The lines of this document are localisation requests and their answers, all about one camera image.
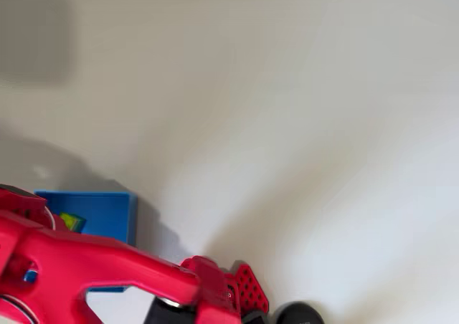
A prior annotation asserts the small green object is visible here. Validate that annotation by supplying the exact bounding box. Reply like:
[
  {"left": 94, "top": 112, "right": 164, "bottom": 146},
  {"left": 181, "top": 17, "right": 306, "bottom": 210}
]
[{"left": 59, "top": 211, "right": 88, "bottom": 234}]

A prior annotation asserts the blue square box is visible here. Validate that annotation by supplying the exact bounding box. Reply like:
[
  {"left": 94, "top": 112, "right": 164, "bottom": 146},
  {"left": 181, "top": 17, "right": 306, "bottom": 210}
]
[{"left": 23, "top": 191, "right": 139, "bottom": 294}]

